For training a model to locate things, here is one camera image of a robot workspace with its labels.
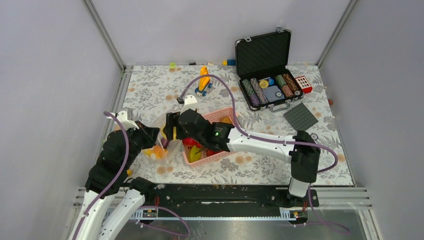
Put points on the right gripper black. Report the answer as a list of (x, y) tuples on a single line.
[(171, 121)]

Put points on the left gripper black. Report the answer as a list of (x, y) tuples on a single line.
[(150, 133)]

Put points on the purple eggplant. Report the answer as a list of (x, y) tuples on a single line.
[(164, 141)]

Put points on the yellow orange mango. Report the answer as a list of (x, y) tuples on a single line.
[(155, 153)]

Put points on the clear zip top bag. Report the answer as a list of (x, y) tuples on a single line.
[(174, 149)]

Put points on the yellow lemon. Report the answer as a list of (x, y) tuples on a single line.
[(226, 120)]

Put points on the red lychee bunch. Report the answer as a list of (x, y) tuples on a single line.
[(210, 152)]

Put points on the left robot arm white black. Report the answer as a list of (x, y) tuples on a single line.
[(105, 178)]

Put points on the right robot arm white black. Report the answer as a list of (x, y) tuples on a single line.
[(299, 150)]

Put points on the red apple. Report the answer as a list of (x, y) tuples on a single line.
[(189, 142)]

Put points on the yellow green mango slice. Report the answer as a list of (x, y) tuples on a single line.
[(195, 154)]

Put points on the pink plastic basket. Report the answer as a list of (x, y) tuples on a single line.
[(219, 137)]

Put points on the blue yellow brick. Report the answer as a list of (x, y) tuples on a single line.
[(229, 62)]

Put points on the black poker chip case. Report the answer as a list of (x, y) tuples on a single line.
[(261, 64)]

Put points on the grey building baseplate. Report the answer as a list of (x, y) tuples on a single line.
[(300, 118)]

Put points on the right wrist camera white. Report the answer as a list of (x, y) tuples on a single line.
[(190, 103)]

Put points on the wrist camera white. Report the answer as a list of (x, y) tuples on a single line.
[(190, 103), (125, 117)]

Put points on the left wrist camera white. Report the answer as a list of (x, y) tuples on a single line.
[(125, 117)]

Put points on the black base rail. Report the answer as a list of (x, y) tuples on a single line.
[(221, 200)]

